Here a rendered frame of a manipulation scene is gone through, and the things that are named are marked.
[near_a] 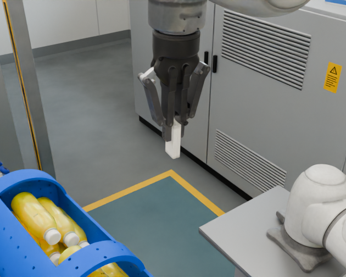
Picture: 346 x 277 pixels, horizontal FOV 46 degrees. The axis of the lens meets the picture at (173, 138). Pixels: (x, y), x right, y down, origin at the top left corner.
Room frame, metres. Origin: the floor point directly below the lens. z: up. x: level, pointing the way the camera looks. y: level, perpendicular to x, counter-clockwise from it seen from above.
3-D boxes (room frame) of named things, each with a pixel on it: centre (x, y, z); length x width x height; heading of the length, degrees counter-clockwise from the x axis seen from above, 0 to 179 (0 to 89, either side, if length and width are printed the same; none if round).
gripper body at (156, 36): (0.63, 0.00, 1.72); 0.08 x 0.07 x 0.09; 120
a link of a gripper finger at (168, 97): (0.62, 0.01, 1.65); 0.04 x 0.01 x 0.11; 30
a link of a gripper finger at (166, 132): (0.62, 0.02, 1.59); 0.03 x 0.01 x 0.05; 120
